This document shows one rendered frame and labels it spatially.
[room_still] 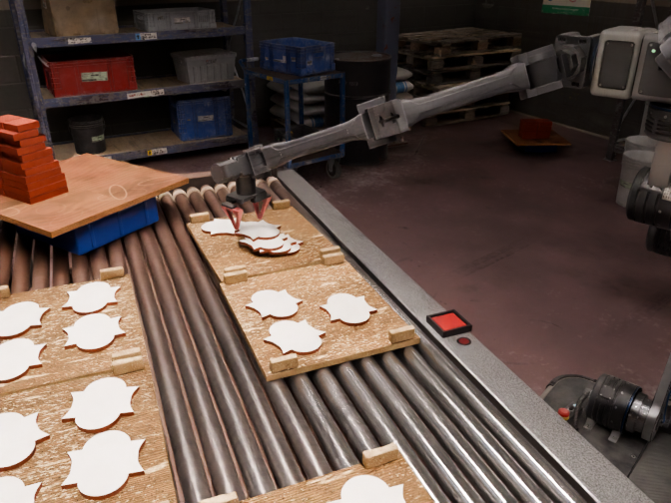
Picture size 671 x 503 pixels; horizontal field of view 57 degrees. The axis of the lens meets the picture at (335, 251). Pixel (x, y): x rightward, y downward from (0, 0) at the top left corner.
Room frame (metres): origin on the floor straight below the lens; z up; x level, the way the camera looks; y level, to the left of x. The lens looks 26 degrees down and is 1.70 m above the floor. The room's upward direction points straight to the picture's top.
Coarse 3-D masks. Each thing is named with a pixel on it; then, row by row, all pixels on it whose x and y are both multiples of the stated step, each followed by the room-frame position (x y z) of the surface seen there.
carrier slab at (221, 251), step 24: (264, 216) 1.80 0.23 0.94; (288, 216) 1.80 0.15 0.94; (216, 240) 1.62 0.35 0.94; (240, 240) 1.62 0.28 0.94; (312, 240) 1.62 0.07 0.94; (216, 264) 1.46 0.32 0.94; (240, 264) 1.46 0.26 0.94; (264, 264) 1.46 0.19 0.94; (288, 264) 1.46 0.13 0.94; (312, 264) 1.48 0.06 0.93
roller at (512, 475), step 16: (272, 192) 2.06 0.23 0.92; (400, 352) 1.10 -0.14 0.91; (416, 352) 1.09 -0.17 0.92; (416, 368) 1.04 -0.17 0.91; (432, 368) 1.04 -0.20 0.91; (432, 384) 0.98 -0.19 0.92; (448, 400) 0.93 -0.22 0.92; (448, 416) 0.91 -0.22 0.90; (464, 416) 0.89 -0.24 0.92; (464, 432) 0.86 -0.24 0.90; (480, 432) 0.84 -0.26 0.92; (480, 448) 0.82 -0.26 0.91; (496, 448) 0.80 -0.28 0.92; (496, 464) 0.78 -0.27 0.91; (512, 464) 0.77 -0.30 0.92; (512, 480) 0.74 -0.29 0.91; (528, 480) 0.73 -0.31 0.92; (528, 496) 0.71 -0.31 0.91; (544, 496) 0.70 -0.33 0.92
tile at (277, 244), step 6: (246, 240) 1.56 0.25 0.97; (258, 240) 1.56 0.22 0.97; (270, 240) 1.56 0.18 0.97; (276, 240) 1.56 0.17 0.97; (282, 240) 1.56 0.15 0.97; (252, 246) 1.52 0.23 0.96; (258, 246) 1.52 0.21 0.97; (264, 246) 1.52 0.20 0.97; (270, 246) 1.52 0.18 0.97; (276, 246) 1.52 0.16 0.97; (282, 246) 1.53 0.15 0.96
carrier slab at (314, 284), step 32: (224, 288) 1.33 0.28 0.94; (256, 288) 1.33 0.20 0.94; (288, 288) 1.33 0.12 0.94; (320, 288) 1.33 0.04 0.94; (352, 288) 1.33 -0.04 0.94; (256, 320) 1.19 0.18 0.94; (320, 320) 1.19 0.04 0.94; (384, 320) 1.19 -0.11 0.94; (256, 352) 1.06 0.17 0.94; (320, 352) 1.06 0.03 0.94; (352, 352) 1.06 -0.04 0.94
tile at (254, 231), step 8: (240, 224) 1.65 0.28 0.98; (248, 224) 1.65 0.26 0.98; (256, 224) 1.65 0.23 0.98; (264, 224) 1.65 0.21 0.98; (240, 232) 1.59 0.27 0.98; (248, 232) 1.59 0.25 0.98; (256, 232) 1.59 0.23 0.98; (264, 232) 1.59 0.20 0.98; (272, 232) 1.59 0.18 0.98; (256, 240) 1.55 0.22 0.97; (264, 240) 1.56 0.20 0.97
